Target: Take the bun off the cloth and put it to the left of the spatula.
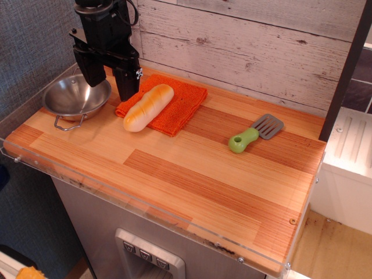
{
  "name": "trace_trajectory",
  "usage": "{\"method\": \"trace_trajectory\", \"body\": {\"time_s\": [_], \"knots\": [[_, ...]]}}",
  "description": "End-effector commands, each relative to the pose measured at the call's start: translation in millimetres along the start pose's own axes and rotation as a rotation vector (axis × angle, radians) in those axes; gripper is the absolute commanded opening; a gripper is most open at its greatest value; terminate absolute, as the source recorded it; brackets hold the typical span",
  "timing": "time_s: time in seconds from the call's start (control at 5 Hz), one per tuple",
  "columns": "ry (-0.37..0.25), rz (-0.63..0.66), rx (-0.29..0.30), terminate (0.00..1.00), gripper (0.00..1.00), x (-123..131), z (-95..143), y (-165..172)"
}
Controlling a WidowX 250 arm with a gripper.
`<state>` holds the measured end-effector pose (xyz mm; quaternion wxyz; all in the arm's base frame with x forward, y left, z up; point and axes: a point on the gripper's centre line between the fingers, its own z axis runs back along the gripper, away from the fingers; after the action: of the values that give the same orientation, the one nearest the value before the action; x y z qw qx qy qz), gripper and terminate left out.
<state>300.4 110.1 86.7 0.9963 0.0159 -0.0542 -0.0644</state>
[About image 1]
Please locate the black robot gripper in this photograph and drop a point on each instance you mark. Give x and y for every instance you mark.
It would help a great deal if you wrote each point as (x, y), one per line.
(105, 40)

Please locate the toy bread bun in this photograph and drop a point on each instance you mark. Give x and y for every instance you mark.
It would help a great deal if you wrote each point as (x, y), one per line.
(148, 107)

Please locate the green handled grey spatula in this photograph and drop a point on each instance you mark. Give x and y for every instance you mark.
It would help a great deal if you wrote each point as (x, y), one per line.
(266, 127)

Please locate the orange cloth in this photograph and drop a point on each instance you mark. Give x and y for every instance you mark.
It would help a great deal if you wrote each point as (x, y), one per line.
(187, 99)

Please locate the grey toy fridge cabinet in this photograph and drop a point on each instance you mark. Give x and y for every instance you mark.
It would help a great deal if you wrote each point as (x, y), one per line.
(96, 220)

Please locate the silver dispenser panel with buttons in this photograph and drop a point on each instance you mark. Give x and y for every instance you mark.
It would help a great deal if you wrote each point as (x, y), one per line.
(139, 257)

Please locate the yellow object at corner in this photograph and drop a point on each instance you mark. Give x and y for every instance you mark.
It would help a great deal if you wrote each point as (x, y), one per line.
(30, 273)

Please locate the white toy sink counter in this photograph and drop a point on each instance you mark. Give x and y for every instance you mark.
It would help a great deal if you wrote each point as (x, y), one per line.
(342, 191)

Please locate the stainless steel bowl with handles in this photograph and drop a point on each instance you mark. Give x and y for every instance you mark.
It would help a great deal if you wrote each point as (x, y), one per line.
(73, 100)

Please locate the dark vertical post right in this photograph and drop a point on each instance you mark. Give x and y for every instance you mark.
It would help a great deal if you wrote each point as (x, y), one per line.
(347, 72)

